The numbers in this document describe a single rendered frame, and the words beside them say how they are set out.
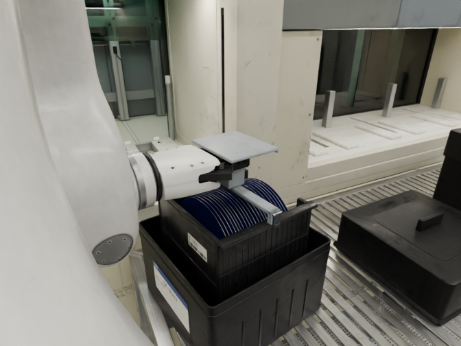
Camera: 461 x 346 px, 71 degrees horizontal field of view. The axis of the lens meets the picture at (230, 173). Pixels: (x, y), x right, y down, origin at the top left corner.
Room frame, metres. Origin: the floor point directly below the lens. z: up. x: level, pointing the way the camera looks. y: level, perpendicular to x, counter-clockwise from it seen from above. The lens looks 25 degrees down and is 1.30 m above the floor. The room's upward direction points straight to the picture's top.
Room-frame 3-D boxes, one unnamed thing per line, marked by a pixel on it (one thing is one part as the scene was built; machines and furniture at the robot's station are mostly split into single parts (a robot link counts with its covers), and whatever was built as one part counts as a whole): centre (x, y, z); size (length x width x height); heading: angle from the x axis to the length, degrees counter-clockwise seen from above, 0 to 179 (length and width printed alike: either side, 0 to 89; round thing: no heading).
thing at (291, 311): (0.52, 0.00, 0.85); 0.28 x 0.28 x 0.17; 36
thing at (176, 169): (0.46, 0.08, 1.09); 0.11 x 0.10 x 0.07; 126
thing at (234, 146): (0.52, 0.00, 0.95); 0.24 x 0.20 x 0.32; 36
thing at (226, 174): (0.45, 0.03, 1.09); 0.08 x 0.06 x 0.01; 66
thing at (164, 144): (1.02, 0.28, 0.89); 0.22 x 0.21 x 0.04; 26
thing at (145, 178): (0.42, 0.14, 1.09); 0.09 x 0.03 x 0.08; 36
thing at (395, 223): (0.64, -0.47, 0.83); 0.29 x 0.29 x 0.13; 27
